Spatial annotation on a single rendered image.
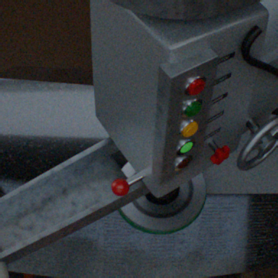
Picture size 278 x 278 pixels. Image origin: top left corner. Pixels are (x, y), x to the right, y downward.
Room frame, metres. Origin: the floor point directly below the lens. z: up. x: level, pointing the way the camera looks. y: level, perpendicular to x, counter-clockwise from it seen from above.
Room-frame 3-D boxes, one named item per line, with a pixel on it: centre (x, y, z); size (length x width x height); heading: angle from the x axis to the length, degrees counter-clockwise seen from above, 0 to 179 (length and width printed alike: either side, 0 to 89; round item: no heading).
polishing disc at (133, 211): (0.57, -0.05, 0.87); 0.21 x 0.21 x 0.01
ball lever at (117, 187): (0.44, 0.01, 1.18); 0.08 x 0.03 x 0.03; 124
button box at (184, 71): (0.43, -0.06, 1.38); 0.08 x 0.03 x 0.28; 124
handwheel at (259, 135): (0.54, -0.22, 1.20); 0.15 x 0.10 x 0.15; 124
